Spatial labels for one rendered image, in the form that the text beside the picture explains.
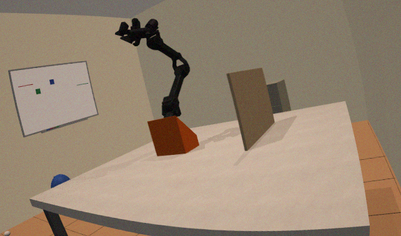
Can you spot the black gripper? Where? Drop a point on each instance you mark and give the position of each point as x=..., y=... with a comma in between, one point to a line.
x=133, y=34

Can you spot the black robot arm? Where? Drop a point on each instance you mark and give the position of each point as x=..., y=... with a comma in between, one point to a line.
x=170, y=104

